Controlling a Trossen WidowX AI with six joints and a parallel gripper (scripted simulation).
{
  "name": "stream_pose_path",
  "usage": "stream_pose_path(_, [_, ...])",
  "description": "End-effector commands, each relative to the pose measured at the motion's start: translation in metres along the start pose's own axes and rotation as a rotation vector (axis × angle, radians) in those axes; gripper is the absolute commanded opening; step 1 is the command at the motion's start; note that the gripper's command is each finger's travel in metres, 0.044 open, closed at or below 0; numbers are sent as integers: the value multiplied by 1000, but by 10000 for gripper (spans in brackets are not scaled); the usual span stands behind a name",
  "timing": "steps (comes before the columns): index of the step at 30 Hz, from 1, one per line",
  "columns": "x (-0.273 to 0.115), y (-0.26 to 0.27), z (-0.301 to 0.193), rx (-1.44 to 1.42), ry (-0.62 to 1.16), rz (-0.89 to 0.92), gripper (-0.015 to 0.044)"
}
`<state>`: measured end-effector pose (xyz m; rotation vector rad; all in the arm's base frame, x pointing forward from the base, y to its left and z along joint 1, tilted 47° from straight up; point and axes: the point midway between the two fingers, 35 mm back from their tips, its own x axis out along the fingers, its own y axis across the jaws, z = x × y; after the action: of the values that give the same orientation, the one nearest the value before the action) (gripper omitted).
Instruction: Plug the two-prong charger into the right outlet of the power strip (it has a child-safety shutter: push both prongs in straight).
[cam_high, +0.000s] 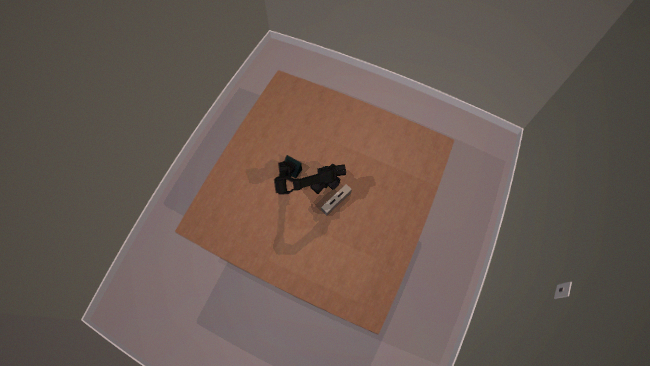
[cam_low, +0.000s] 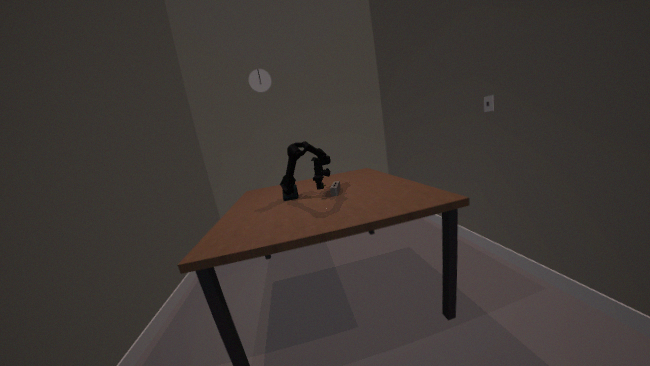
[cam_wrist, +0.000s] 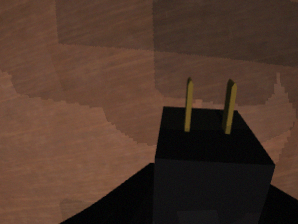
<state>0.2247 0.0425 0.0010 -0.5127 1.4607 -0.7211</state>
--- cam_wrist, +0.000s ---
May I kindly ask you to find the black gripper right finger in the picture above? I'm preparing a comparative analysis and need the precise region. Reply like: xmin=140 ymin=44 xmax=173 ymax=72
xmin=258 ymin=184 xmax=298 ymax=224

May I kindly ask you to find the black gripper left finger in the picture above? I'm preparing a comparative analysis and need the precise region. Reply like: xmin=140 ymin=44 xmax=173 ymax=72
xmin=61 ymin=163 xmax=154 ymax=224

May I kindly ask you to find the black two-prong plug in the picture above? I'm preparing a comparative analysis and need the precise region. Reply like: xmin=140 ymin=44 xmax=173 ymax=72
xmin=152 ymin=77 xmax=275 ymax=224

